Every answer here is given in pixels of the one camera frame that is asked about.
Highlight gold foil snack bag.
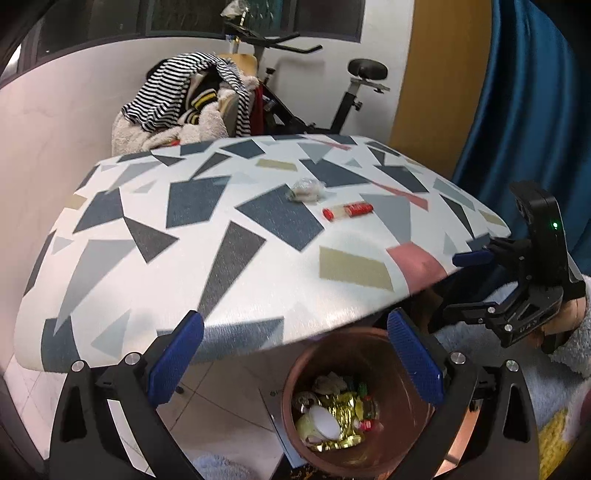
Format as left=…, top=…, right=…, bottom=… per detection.
left=294, top=392, right=365, bottom=453

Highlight white paper ball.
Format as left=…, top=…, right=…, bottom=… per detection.
left=315, top=372, right=348, bottom=395

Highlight red clear tube container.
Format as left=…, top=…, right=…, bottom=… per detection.
left=322, top=202, right=374, bottom=222

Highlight clear plastic bag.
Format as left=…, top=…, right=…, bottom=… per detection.
left=287, top=178, right=325, bottom=203

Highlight green red snack wrapper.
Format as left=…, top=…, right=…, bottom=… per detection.
left=353, top=394, right=383, bottom=432

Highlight yellow-green paper cup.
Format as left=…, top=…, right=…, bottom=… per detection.
left=295, top=405, right=341, bottom=445

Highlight brown round trash bin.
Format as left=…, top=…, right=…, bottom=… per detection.
left=281, top=327, right=434, bottom=478

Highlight person's right hand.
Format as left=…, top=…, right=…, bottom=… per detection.
left=538, top=297, right=587, bottom=353

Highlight light blue fuzzy sleeve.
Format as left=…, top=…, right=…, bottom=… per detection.
left=550, top=275, right=590, bottom=379

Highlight blue curtain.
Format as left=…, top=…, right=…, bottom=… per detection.
left=453, top=1, right=590, bottom=271

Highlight geometric patterned tablecloth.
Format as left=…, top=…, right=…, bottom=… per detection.
left=14, top=135, right=510, bottom=372

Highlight black exercise bike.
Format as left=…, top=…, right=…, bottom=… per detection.
left=221, top=1, right=390, bottom=136

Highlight striped black white shirt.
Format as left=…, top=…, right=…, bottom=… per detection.
left=121, top=52, right=250, bottom=137

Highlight chair with clothes pile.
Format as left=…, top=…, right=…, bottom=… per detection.
left=111, top=58, right=260, bottom=155

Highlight dark window frame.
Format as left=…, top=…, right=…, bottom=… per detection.
left=1, top=0, right=366, bottom=82

